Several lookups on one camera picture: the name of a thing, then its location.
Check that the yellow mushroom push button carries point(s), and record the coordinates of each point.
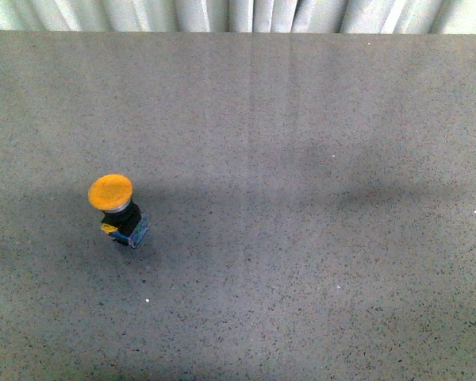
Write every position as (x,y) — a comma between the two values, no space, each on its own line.
(122,220)

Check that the white pleated curtain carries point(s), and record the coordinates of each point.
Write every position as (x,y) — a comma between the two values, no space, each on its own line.
(251,16)

